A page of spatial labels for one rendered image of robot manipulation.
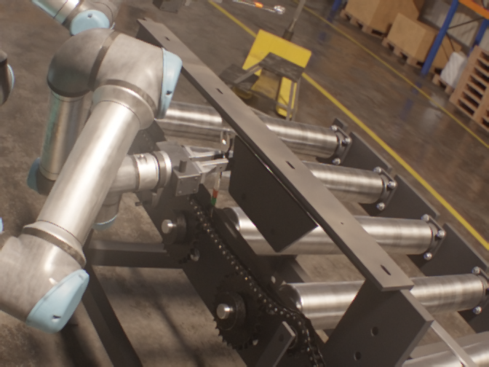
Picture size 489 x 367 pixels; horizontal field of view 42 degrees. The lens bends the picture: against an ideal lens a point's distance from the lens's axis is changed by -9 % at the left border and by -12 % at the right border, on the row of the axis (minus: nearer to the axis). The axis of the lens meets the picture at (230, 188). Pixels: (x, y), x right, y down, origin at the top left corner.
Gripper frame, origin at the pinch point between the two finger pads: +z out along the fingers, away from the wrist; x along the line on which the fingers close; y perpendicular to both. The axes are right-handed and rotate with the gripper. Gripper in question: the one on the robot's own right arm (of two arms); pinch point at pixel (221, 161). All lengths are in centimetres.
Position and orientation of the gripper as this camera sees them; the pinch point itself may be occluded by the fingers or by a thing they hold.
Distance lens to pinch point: 151.1
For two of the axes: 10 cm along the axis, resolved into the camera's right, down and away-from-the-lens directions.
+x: -4.3, -5.9, 6.8
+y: 1.7, -7.9, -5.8
